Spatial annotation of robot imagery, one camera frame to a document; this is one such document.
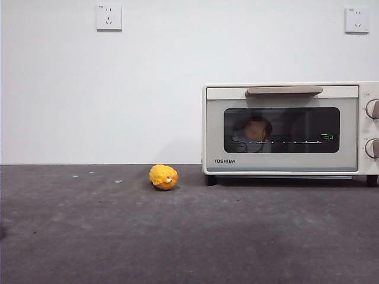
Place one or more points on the brown potato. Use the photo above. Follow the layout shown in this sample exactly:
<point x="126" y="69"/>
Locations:
<point x="254" y="130"/>

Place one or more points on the cream Toshiba toaster oven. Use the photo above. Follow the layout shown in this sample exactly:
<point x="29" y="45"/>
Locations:
<point x="362" y="148"/>

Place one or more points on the beige oven knob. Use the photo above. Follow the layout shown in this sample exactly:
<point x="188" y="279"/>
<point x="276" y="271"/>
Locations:
<point x="373" y="109"/>
<point x="372" y="148"/>

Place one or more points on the yellow corn cob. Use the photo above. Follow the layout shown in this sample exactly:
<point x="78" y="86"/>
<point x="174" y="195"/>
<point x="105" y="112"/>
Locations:
<point x="163" y="177"/>

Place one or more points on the white wall socket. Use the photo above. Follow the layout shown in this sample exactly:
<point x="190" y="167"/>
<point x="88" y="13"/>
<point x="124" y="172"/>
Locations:
<point x="108" y="17"/>
<point x="356" y="20"/>

